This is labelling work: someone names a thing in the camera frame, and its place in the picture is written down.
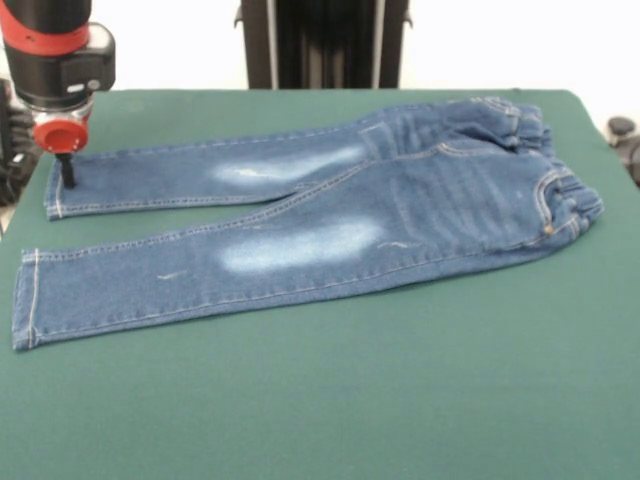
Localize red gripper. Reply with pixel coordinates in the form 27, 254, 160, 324
32, 112, 93, 190

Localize blue denim jeans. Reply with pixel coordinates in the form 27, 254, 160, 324
10, 95, 605, 352

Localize black wheeled stand base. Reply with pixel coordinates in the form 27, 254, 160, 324
0, 77, 46, 207
606, 116, 640, 189

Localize dark green table cloth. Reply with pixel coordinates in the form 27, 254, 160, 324
0, 88, 640, 480

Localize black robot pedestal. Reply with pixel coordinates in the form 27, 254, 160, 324
232, 0, 415, 91

